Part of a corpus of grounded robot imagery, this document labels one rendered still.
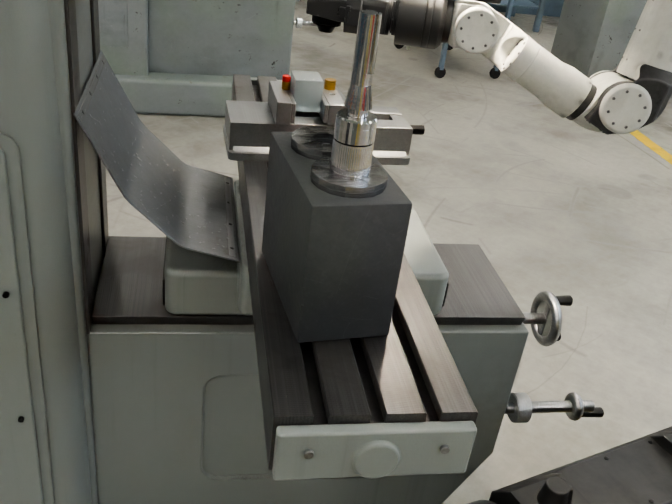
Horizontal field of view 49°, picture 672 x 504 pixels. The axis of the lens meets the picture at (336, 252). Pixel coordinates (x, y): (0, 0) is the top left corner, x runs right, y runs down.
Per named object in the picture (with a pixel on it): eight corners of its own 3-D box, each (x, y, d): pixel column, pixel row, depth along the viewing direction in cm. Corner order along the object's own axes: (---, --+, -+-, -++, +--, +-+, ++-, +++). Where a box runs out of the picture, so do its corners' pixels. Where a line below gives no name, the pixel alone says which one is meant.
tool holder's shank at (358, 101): (376, 118, 81) (391, 15, 76) (352, 120, 80) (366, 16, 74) (361, 108, 84) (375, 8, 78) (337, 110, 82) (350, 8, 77)
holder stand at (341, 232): (340, 248, 110) (357, 121, 100) (389, 336, 92) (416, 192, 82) (261, 251, 106) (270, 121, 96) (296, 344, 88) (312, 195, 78)
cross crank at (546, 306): (546, 324, 164) (560, 280, 158) (569, 357, 154) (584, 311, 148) (479, 324, 161) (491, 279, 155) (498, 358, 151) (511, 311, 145)
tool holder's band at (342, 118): (384, 128, 82) (386, 120, 81) (348, 132, 79) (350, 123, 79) (362, 114, 85) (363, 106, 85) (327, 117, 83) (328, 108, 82)
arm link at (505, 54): (443, 24, 120) (508, 71, 122) (445, 34, 112) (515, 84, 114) (468, -10, 117) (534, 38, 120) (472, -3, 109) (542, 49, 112)
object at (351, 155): (377, 176, 85) (384, 128, 82) (342, 181, 82) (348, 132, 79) (356, 160, 88) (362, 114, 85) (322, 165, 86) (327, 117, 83)
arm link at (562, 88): (506, 76, 121) (596, 140, 125) (517, 87, 112) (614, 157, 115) (548, 21, 118) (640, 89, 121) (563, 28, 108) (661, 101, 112)
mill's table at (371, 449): (321, 107, 188) (324, 77, 185) (472, 477, 84) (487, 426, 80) (231, 102, 184) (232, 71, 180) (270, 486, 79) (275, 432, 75)
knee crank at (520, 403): (593, 406, 155) (601, 384, 152) (606, 426, 150) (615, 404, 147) (496, 408, 151) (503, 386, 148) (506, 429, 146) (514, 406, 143)
